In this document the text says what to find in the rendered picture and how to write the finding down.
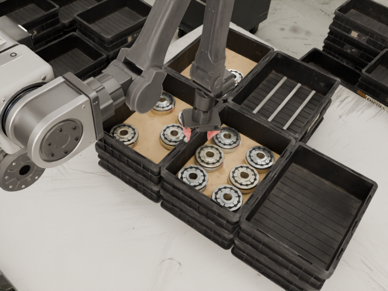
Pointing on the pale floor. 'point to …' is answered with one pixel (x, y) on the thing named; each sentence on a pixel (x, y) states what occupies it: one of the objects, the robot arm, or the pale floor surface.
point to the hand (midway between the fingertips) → (198, 137)
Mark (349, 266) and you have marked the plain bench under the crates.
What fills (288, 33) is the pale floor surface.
